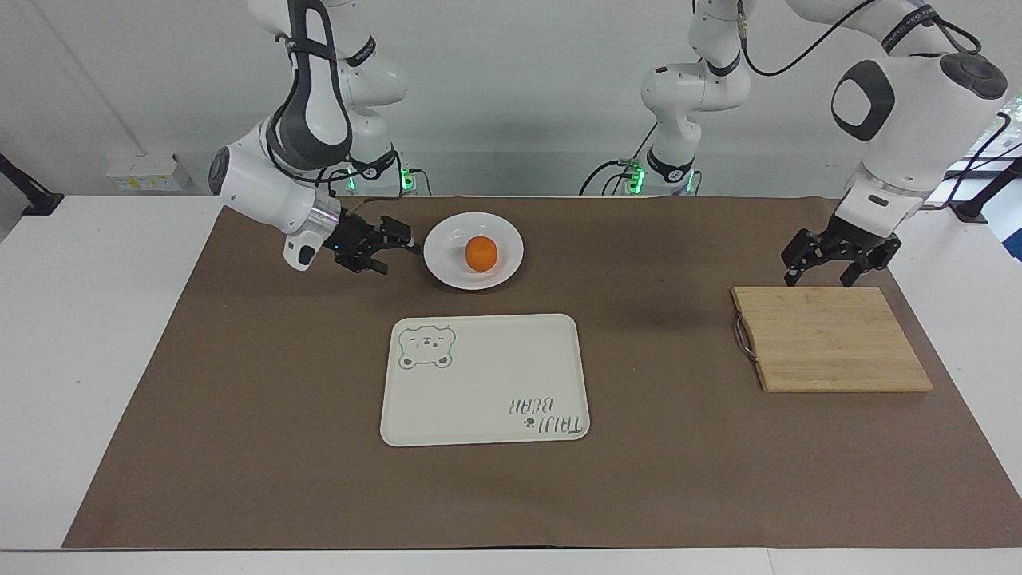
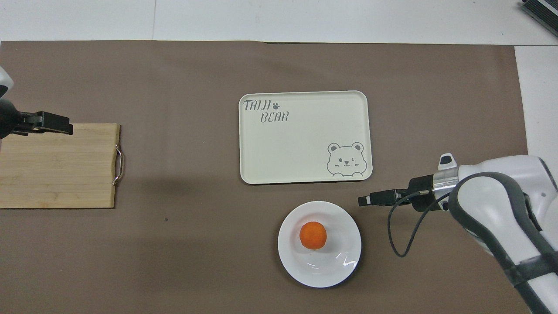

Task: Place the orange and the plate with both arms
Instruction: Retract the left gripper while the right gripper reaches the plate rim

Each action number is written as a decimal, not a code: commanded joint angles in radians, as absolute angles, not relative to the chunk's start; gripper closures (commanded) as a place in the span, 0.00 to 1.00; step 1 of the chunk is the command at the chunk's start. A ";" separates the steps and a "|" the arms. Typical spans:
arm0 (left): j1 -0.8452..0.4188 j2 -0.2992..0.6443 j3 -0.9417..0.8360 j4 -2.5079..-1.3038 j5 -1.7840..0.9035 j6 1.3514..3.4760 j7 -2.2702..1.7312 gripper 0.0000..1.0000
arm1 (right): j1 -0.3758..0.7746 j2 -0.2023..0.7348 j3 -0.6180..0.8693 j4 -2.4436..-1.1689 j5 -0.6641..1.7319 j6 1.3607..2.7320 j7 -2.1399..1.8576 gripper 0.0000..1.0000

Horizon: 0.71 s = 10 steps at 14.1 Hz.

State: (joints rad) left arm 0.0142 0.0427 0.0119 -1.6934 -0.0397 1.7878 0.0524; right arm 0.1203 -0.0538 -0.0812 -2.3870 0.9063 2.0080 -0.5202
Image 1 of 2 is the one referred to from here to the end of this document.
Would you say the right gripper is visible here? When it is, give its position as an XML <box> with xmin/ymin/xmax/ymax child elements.
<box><xmin>331</xmin><ymin>211</ymin><xmax>422</xmax><ymax>276</ymax></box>

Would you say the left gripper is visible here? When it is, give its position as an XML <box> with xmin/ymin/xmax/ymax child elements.
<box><xmin>780</xmin><ymin>213</ymin><xmax>903</xmax><ymax>289</ymax></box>

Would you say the white round plate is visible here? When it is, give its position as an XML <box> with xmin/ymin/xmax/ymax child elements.
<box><xmin>422</xmin><ymin>211</ymin><xmax>526</xmax><ymax>291</ymax></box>

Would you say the wooden cutting board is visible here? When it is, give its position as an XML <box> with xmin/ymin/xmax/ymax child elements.
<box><xmin>731</xmin><ymin>285</ymin><xmax>935</xmax><ymax>394</ymax></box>

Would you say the orange fruit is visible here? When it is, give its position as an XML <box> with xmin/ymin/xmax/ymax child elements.
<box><xmin>465</xmin><ymin>236</ymin><xmax>499</xmax><ymax>273</ymax></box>

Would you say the black stand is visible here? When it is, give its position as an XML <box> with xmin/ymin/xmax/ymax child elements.
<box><xmin>953</xmin><ymin>155</ymin><xmax>1022</xmax><ymax>224</ymax></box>
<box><xmin>0</xmin><ymin>153</ymin><xmax>65</xmax><ymax>217</ymax></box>

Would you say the cream tray with bear print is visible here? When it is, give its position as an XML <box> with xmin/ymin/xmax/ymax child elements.
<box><xmin>379</xmin><ymin>313</ymin><xmax>592</xmax><ymax>448</ymax></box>

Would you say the black cable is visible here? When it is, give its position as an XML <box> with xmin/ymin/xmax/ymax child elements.
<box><xmin>316</xmin><ymin>147</ymin><xmax>433</xmax><ymax>215</ymax></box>
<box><xmin>735</xmin><ymin>0</ymin><xmax>884</xmax><ymax>79</ymax></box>
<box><xmin>580</xmin><ymin>120</ymin><xmax>662</xmax><ymax>197</ymax></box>
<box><xmin>918</xmin><ymin>110</ymin><xmax>1022</xmax><ymax>212</ymax></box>

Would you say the white wall socket box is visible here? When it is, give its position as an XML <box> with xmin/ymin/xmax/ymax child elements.
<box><xmin>105</xmin><ymin>153</ymin><xmax>193</xmax><ymax>193</ymax></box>

